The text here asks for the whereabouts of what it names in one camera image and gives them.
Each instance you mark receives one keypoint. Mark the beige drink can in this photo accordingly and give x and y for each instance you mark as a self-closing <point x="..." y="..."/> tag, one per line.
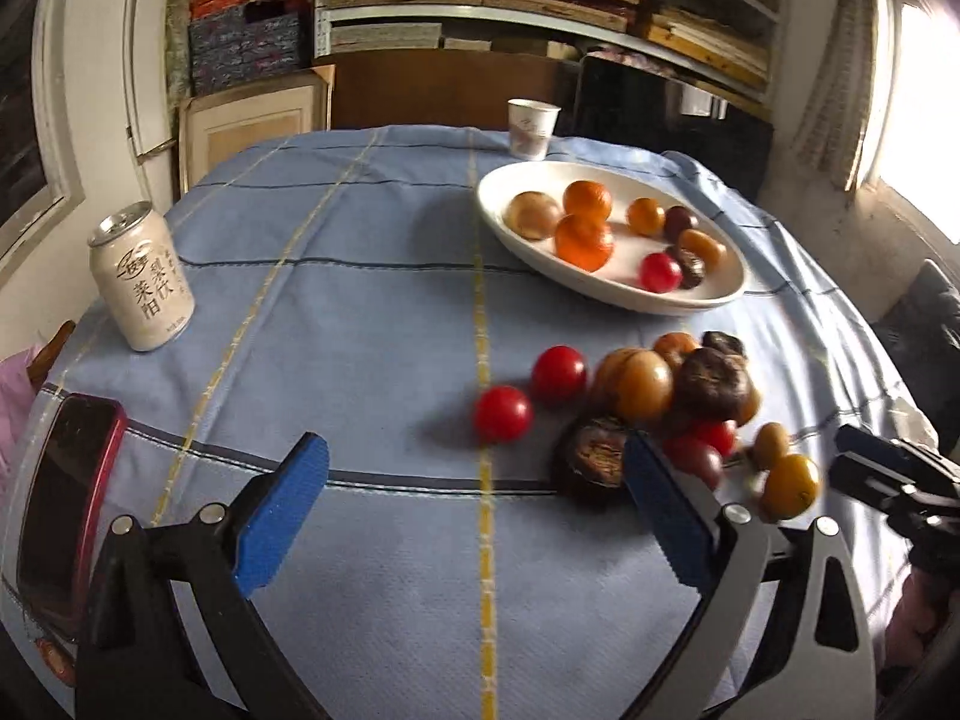
<point x="142" y="277"/>

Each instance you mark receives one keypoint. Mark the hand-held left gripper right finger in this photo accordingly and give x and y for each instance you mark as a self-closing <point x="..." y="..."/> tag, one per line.
<point x="667" y="517"/>

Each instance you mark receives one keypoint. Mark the white curved strip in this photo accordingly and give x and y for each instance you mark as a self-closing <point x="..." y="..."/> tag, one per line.
<point x="139" y="67"/>

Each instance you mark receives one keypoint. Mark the purple cloth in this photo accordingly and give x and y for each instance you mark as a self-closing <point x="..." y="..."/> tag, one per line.
<point x="15" y="405"/>

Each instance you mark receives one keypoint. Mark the white oval plate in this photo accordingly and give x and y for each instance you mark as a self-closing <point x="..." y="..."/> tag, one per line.
<point x="517" y="247"/>

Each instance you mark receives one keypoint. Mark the white paper cup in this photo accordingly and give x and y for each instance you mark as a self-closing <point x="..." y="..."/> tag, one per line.
<point x="531" y="127"/>

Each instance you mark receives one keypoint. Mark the sliding glass window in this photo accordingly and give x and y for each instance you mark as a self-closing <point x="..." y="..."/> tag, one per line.
<point x="30" y="127"/>

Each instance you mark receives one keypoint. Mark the dark clothing pile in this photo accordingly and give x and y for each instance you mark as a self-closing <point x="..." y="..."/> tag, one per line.
<point x="922" y="322"/>

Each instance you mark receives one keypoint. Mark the yellow tomato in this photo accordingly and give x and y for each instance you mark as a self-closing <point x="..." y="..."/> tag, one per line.
<point x="791" y="485"/>

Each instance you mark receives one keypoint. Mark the dark purple plum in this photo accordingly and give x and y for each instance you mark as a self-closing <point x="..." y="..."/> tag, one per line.
<point x="680" y="223"/>
<point x="694" y="461"/>

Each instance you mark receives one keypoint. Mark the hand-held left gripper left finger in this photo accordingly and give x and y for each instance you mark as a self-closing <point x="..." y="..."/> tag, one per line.
<point x="281" y="517"/>

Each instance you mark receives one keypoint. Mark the small orange tomato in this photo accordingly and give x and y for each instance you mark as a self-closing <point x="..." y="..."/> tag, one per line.
<point x="645" y="215"/>
<point x="771" y="444"/>

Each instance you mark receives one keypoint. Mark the small red tomato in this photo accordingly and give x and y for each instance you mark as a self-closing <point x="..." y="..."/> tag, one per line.
<point x="712" y="435"/>

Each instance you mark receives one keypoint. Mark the mottled green board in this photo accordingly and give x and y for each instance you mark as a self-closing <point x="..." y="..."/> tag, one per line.
<point x="178" y="22"/>

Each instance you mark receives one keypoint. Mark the blue checked tablecloth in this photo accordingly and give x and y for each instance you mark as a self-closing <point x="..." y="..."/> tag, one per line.
<point x="337" y="360"/>

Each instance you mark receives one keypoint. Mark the bright window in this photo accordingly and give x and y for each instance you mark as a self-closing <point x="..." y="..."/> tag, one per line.
<point x="919" y="127"/>

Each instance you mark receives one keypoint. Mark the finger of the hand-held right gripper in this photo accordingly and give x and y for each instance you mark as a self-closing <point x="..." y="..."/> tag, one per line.
<point x="862" y="480"/>
<point x="862" y="441"/>

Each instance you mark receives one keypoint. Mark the brick patterned curtain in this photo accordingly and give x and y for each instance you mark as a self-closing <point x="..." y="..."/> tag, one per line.
<point x="840" y="67"/>

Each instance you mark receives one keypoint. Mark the white metal shelf rack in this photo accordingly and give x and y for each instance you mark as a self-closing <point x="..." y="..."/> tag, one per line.
<point x="322" y="0"/>

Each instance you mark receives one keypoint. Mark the brown wooden board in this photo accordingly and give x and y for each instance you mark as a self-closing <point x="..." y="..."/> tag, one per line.
<point x="450" y="90"/>

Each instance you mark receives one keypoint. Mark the glossy black panel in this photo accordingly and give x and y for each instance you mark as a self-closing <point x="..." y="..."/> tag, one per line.
<point x="660" y="127"/>

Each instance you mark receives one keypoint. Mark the oblong orange tomato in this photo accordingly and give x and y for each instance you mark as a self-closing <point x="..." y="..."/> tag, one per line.
<point x="701" y="247"/>

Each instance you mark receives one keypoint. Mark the mandarin orange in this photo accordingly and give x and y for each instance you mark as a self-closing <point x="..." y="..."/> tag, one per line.
<point x="585" y="242"/>
<point x="587" y="199"/>

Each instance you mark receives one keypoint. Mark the person's right hand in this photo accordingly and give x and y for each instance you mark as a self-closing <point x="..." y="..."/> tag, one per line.
<point x="919" y="611"/>

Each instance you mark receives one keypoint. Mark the pale wooden picture frame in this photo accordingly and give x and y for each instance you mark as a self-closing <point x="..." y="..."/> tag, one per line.
<point x="247" y="127"/>

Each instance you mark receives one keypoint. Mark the tan round fruit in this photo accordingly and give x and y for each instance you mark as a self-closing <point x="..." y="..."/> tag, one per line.
<point x="606" y="375"/>
<point x="643" y="386"/>
<point x="532" y="214"/>

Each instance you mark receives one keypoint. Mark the stack of blue patterned boxes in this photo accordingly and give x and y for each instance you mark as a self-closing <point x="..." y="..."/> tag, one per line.
<point x="247" y="45"/>

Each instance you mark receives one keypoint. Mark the red cased smartphone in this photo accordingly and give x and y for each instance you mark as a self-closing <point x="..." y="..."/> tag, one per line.
<point x="71" y="510"/>

